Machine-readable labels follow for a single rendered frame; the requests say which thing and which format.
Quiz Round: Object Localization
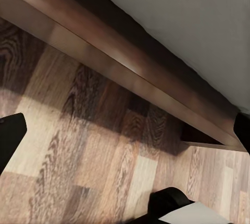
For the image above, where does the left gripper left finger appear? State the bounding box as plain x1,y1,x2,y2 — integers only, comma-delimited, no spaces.
0,113,27,175

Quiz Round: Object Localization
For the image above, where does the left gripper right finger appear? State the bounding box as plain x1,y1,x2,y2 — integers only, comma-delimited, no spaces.
233,112,250,154

